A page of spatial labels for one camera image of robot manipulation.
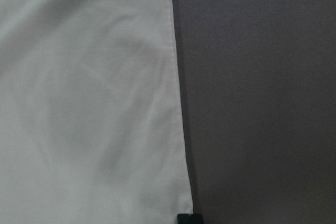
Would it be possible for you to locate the yellow long-sleeve printed shirt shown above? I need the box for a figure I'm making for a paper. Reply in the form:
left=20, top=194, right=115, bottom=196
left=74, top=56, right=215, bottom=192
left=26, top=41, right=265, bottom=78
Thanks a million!
left=1, top=0, right=193, bottom=223

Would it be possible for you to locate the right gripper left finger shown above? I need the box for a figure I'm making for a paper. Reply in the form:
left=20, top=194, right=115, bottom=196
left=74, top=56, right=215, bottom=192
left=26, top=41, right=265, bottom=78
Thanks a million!
left=177, top=214, right=190, bottom=224

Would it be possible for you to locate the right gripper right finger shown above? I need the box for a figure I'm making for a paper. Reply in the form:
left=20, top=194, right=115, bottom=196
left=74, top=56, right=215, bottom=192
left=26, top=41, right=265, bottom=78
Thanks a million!
left=190, top=214, right=203, bottom=224

